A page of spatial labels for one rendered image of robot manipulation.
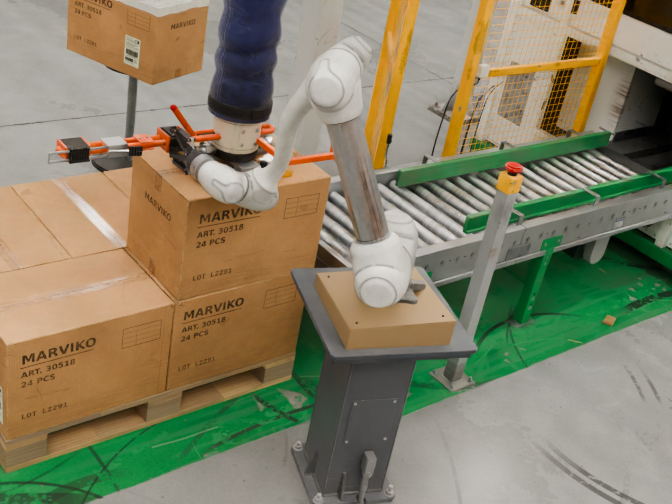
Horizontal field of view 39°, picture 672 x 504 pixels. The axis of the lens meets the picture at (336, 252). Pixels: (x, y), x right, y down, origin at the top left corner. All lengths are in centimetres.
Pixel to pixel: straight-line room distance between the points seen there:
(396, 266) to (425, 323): 27
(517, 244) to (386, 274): 163
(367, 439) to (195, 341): 73
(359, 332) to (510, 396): 145
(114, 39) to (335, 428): 258
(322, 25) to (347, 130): 212
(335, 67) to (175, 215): 95
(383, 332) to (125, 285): 101
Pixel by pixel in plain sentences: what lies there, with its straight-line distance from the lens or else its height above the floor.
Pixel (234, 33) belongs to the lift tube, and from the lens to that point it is 318.
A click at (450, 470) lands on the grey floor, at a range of 375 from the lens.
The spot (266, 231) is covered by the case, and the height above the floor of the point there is 76.
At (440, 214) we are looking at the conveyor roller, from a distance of 429.
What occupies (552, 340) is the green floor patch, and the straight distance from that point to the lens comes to 468.
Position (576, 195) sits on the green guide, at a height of 62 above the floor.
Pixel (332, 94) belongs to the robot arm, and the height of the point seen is 154.
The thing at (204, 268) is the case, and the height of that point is 66.
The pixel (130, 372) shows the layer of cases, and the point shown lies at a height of 29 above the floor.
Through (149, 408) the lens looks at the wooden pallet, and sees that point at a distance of 361.
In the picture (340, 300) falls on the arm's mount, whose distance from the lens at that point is 301.
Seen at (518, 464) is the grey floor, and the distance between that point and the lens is 388.
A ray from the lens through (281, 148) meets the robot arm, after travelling 296.
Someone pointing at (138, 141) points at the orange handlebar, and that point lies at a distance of 323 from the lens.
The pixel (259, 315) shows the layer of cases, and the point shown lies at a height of 38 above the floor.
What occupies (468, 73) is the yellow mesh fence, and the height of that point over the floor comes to 101.
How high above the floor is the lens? 243
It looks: 30 degrees down
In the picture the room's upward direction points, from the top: 11 degrees clockwise
